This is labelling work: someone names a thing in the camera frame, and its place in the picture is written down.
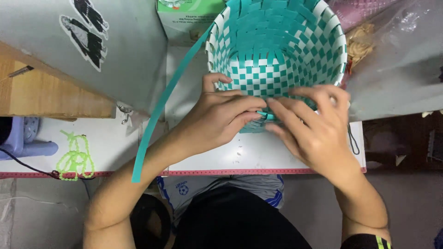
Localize large black white figure sticker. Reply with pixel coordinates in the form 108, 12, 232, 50
60, 15, 107, 72

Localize grey metal cabinet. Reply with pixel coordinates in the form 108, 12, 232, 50
0, 0, 169, 116

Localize green and white carton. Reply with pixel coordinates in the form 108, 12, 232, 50
156, 0, 227, 33

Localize metal hook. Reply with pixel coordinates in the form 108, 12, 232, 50
117, 104, 134, 125

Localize black cable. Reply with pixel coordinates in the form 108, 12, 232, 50
0, 148, 96, 180

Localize person's right hand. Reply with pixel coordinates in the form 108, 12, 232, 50
266, 84, 361, 187

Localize grey shorts with blue stripes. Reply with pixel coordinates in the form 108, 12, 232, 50
156, 175, 285, 225

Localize metal nail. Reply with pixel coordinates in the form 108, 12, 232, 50
8, 65, 34, 78

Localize pink woven item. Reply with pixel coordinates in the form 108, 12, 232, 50
327, 0, 398, 32

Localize black cord loop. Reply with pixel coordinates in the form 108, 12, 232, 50
347, 123, 360, 155

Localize purple plastic stool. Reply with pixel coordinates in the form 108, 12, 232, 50
0, 116, 59, 161

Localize tan dried snacks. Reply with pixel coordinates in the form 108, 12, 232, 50
346, 22, 376, 70

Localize short teal plastic strip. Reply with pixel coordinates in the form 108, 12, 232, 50
256, 111, 277, 122

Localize pink measuring tape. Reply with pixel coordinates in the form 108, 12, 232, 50
0, 167, 367, 179

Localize clear plastic bag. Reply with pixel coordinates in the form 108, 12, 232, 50
341, 0, 443, 122

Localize teal and white woven basket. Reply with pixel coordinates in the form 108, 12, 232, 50
205, 0, 348, 133

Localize black shirt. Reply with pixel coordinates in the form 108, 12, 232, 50
173, 187, 393, 249

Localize person's left hand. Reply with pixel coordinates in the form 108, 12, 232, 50
161, 73, 268, 163

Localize green bead string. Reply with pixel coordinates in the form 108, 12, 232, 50
55, 130, 96, 181

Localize long teal plastic strip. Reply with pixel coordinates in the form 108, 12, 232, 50
131, 21, 216, 183

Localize small black white figure sticker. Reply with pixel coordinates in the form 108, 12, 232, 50
71, 0, 109, 39

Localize wooden shelf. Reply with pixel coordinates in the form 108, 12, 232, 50
0, 41, 116, 122

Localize dark wooden furniture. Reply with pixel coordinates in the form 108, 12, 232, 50
362, 111, 443, 172

